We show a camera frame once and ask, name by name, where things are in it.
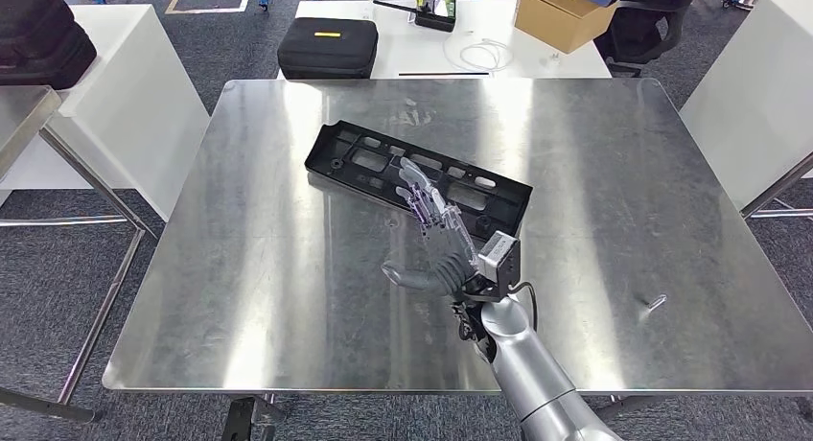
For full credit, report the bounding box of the coiled white cable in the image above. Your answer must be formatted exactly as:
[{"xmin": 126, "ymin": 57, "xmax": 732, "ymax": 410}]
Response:
[{"xmin": 442, "ymin": 35, "xmax": 516, "ymax": 75}]

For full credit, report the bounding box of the thin black rod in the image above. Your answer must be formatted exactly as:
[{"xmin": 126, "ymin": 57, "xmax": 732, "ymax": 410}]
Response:
[{"xmin": 398, "ymin": 71, "xmax": 490, "ymax": 79}]

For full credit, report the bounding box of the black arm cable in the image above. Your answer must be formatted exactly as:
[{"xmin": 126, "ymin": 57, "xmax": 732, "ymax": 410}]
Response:
[{"xmin": 507, "ymin": 281, "xmax": 540, "ymax": 335}]

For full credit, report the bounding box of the brown cardboard box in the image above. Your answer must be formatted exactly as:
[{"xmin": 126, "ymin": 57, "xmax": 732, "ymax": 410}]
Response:
[{"xmin": 514, "ymin": 0, "xmax": 620, "ymax": 55}]

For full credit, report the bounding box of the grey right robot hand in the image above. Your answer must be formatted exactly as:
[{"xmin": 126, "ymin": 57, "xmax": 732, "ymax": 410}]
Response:
[{"xmin": 381, "ymin": 157, "xmax": 480, "ymax": 300}]

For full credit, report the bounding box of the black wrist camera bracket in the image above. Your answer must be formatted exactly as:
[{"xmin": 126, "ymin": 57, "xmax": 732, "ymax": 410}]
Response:
[
  {"xmin": 462, "ymin": 260, "xmax": 521, "ymax": 304},
  {"xmin": 221, "ymin": 393, "xmax": 287, "ymax": 441}
]

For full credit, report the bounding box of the stainless steel table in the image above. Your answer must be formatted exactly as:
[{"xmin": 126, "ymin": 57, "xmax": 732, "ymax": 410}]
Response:
[
  {"xmin": 739, "ymin": 151, "xmax": 813, "ymax": 221},
  {"xmin": 0, "ymin": 85, "xmax": 160, "ymax": 236}
]

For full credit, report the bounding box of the black office chair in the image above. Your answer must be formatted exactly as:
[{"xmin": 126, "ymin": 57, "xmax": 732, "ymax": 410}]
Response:
[{"xmin": 593, "ymin": 0, "xmax": 709, "ymax": 79}]

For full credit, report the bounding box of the black zip case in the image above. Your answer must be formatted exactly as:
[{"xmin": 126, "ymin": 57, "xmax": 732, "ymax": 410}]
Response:
[{"xmin": 276, "ymin": 16, "xmax": 380, "ymax": 81}]

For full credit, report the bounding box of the stainless steel workbench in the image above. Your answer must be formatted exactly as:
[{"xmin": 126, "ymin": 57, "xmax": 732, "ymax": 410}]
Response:
[{"xmin": 0, "ymin": 78, "xmax": 813, "ymax": 425}]

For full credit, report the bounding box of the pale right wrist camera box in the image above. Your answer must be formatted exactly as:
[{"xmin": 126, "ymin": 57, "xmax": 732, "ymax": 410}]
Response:
[{"xmin": 477, "ymin": 230, "xmax": 523, "ymax": 281}]

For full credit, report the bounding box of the long black plastic part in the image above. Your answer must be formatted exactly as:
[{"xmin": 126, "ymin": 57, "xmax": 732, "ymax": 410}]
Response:
[{"xmin": 304, "ymin": 120, "xmax": 535, "ymax": 244}]

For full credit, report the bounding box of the black left wrist camera bracket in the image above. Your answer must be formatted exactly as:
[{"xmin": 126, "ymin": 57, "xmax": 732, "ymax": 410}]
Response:
[{"xmin": 221, "ymin": 393, "xmax": 287, "ymax": 441}]

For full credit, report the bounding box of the black fabric bag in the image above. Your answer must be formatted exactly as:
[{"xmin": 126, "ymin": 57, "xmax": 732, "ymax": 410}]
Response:
[{"xmin": 0, "ymin": 0, "xmax": 99, "ymax": 91}]

